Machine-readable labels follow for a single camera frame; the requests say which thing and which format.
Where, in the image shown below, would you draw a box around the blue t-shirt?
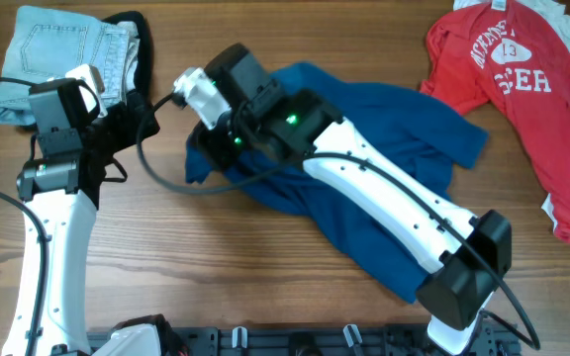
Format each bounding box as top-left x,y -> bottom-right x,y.
184,61 -> 489,305

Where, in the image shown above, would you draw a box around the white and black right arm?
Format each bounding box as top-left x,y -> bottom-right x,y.
173,44 -> 512,355

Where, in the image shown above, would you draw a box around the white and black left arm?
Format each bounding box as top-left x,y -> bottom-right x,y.
2,78 -> 159,355

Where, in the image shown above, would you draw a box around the folded black garment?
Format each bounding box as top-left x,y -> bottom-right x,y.
21,10 -> 161,149

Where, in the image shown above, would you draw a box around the folded light blue jeans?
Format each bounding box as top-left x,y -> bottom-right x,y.
2,5 -> 145,107

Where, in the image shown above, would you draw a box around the red printed t-shirt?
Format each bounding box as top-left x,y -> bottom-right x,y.
421,1 -> 570,243

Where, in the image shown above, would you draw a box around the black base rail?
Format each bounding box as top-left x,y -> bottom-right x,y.
86,323 -> 522,356

